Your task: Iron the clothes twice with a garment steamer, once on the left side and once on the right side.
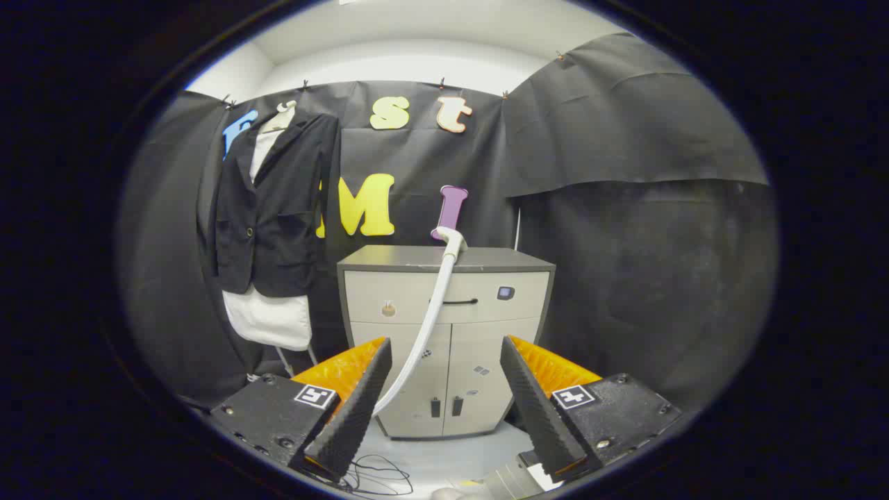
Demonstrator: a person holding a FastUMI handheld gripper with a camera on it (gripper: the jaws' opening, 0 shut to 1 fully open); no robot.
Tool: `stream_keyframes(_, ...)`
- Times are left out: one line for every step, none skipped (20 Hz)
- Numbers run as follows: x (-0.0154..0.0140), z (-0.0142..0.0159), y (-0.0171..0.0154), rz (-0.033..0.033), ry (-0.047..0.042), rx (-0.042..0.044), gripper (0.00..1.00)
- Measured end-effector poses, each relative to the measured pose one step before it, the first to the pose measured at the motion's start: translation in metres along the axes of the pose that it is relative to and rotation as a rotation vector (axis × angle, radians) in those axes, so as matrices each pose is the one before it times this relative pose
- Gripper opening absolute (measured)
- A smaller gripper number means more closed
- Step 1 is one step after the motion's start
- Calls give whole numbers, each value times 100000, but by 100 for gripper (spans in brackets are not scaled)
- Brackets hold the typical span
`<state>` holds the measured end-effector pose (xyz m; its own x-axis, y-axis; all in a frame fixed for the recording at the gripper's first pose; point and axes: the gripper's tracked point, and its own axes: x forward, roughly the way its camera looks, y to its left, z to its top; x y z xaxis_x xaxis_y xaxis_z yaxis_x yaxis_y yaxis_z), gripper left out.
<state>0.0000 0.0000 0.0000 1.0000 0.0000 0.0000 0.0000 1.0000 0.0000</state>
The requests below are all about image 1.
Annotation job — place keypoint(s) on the black backdrop cloth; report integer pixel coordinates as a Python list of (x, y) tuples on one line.
[(625, 243)]

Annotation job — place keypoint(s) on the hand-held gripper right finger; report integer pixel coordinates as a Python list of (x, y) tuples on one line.
[(538, 410)]

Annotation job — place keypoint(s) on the white shirt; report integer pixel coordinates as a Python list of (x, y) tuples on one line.
[(267, 319)]

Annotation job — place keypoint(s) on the grey cabinet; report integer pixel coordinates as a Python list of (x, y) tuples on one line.
[(486, 333)]

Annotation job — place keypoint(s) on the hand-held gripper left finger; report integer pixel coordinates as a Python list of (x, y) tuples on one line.
[(351, 417)]

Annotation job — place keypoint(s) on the black blazer jacket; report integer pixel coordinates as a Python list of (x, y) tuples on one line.
[(285, 208)]

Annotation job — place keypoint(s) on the cream plastic hanger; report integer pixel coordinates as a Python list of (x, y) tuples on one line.
[(281, 119)]

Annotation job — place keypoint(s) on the white garment stand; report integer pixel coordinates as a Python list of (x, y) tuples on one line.
[(283, 357)]

